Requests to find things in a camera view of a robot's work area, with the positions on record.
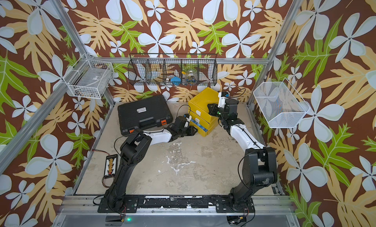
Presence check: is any black plastic tool case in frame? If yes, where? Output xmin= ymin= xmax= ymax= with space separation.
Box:
xmin=117 ymin=95 xmax=173 ymax=136

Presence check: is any black wire basket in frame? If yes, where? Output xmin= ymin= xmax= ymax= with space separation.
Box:
xmin=126 ymin=54 xmax=218 ymax=86

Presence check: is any yellow bottom drawer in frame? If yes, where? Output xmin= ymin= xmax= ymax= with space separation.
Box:
xmin=190 ymin=118 xmax=218 ymax=137

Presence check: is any blue trash bag roll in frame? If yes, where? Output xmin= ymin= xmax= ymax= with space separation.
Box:
xmin=193 ymin=121 xmax=208 ymax=132

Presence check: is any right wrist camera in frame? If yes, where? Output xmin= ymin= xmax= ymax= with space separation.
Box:
xmin=218 ymin=91 xmax=230 ymax=108

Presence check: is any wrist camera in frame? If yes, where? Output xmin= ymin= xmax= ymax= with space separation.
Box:
xmin=218 ymin=91 xmax=230 ymax=108
xmin=174 ymin=114 xmax=192 ymax=130

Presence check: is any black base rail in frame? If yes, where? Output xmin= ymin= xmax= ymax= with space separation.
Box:
xmin=93 ymin=195 xmax=255 ymax=215

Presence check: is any white wire basket left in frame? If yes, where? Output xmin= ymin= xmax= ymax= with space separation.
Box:
xmin=66 ymin=54 xmax=114 ymax=99

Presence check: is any yellow plastic drawer cabinet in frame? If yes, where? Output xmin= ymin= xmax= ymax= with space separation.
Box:
xmin=189 ymin=88 xmax=219 ymax=123

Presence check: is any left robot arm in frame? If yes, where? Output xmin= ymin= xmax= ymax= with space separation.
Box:
xmin=98 ymin=116 xmax=198 ymax=214

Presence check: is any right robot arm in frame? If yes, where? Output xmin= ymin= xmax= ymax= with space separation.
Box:
xmin=208 ymin=98 xmax=278 ymax=212

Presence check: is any white mesh basket right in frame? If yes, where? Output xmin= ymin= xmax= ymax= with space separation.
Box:
xmin=253 ymin=78 xmax=310 ymax=129

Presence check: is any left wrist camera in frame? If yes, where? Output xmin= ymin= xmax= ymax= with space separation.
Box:
xmin=174 ymin=114 xmax=192 ymax=130

